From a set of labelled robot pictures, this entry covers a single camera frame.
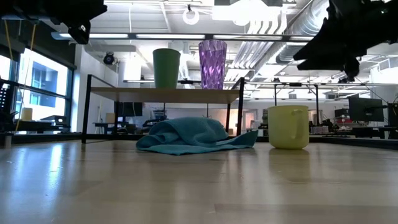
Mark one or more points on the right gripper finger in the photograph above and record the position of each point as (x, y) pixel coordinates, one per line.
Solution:
(326, 64)
(323, 49)

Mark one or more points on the purple faceted plastic tumbler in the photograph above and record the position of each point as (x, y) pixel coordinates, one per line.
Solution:
(213, 65)

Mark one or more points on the green plastic cup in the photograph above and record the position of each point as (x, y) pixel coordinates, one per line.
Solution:
(166, 68)

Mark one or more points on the wooden shelf with black legs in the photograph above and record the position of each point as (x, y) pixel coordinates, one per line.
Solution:
(168, 96)

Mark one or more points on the black computer monitor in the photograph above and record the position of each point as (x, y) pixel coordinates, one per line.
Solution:
(365, 109)

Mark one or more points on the blue microfiber cloth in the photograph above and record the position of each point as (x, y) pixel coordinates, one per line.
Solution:
(189, 137)

